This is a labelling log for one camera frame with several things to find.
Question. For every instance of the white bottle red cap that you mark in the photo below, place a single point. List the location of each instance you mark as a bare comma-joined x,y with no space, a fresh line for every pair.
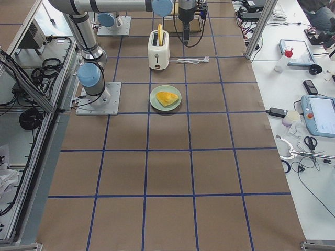
284,60

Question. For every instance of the teach pendant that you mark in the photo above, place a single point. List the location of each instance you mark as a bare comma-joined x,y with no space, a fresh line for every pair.
302,54
318,112

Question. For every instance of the black round cap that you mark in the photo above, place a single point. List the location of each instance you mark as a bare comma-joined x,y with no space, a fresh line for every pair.
315,69

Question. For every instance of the aluminium frame post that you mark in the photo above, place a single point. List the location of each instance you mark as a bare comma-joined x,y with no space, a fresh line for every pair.
266,13

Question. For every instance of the light green plate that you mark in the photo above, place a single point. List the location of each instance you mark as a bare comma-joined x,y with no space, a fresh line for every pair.
164,88

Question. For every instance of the teach pendant near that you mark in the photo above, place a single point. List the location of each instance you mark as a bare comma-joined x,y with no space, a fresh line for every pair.
318,112

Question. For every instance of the black scissors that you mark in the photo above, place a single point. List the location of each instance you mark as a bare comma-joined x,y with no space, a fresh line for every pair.
311,143

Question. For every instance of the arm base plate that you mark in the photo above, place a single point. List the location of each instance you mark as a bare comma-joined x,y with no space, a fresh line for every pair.
107,103
121,27

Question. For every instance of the white two-slot toaster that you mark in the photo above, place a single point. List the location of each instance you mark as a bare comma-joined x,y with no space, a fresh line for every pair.
158,55

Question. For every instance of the toast slice in toaster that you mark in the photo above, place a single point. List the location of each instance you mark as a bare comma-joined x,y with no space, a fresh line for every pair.
160,34

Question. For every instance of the black power adapter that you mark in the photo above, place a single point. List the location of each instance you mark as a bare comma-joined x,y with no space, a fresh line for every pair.
276,112

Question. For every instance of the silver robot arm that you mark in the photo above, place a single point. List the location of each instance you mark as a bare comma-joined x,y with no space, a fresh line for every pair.
91,73
113,24

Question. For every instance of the teach pendant far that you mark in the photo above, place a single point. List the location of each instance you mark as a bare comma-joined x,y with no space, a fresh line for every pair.
302,54

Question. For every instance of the black phone device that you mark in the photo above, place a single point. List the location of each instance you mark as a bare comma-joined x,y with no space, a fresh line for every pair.
310,87

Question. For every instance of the white cup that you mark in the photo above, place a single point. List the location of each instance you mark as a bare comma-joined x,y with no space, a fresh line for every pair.
290,118

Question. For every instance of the golden triangular pastry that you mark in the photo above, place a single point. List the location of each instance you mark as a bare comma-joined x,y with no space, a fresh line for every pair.
166,98

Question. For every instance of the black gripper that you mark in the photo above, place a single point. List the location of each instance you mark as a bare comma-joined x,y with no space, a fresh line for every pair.
185,15

